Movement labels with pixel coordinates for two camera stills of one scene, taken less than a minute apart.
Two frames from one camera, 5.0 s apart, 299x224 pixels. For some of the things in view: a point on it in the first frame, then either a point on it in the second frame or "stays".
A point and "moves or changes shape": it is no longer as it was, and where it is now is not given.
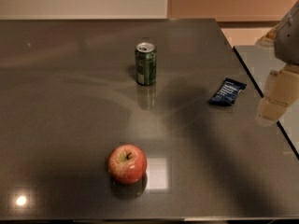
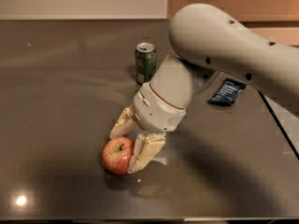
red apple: [127, 163] moves or changes shape
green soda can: [146, 63] stays
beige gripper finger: [281, 90] → [151, 112]
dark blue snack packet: [227, 92] stays
